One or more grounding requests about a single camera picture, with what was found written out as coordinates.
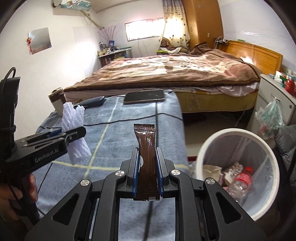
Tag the person's left hand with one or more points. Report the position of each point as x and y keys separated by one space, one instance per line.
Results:
x=32 y=187

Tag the wooden wardrobe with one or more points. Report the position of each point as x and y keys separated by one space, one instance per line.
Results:
x=203 y=20

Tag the clear plastic bottle red label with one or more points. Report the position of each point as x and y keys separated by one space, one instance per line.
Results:
x=242 y=179

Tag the white nightstand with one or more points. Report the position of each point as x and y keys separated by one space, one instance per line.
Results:
x=272 y=97

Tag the patterned curtain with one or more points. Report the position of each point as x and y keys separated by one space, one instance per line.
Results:
x=175 y=25

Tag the black phone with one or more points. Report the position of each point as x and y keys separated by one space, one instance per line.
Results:
x=143 y=96

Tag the cluttered desk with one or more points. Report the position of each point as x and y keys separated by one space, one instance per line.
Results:
x=114 y=56

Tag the green white box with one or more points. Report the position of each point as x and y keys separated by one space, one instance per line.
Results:
x=281 y=77

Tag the brown patterned blanket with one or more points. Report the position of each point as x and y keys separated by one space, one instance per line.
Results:
x=173 y=69

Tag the power strip with chargers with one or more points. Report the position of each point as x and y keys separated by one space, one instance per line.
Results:
x=220 y=41

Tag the red hanging ornament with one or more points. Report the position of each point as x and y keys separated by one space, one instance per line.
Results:
x=29 y=45

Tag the decorative flower branches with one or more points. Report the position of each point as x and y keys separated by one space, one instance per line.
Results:
x=109 y=34

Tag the brown white travel cup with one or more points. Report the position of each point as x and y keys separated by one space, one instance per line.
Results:
x=56 y=102

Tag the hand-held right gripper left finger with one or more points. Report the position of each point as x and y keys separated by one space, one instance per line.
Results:
x=137 y=176

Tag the grey padded jacket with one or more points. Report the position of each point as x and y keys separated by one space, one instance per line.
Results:
x=288 y=141

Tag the white foam net sleeve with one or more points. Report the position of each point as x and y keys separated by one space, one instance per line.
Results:
x=74 y=120

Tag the window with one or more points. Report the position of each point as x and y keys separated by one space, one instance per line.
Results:
x=143 y=30

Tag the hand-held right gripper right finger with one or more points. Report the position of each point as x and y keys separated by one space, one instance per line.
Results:
x=159 y=173

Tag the dark grey mouse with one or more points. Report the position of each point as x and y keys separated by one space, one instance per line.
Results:
x=92 y=102

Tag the white bed sheet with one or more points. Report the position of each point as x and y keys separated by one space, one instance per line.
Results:
x=238 y=90

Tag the green plastic bag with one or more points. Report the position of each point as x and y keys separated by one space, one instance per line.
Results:
x=270 y=118

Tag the wooden headboard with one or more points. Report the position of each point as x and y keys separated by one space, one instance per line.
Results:
x=261 y=54

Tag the white round bin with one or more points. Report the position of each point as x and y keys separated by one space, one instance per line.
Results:
x=270 y=166

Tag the air conditioner pipe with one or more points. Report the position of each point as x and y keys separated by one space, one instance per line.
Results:
x=93 y=20

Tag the black chair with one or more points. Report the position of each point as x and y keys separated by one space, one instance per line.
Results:
x=288 y=190

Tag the red can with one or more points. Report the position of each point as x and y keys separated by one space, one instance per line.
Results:
x=289 y=85

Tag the blue picture frame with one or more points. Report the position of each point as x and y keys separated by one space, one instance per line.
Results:
x=112 y=44

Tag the wooden bed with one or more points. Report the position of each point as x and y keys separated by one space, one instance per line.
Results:
x=208 y=102

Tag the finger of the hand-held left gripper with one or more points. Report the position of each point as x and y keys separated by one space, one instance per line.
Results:
x=55 y=134
x=76 y=134

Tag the shiny wall poster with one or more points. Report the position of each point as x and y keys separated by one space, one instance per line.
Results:
x=40 y=40

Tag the brown snack packet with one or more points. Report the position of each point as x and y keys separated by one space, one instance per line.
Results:
x=145 y=162

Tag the brown teddy bear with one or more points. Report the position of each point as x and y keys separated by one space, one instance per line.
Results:
x=167 y=44

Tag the wall air conditioner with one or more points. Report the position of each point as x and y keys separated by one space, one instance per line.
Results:
x=71 y=5

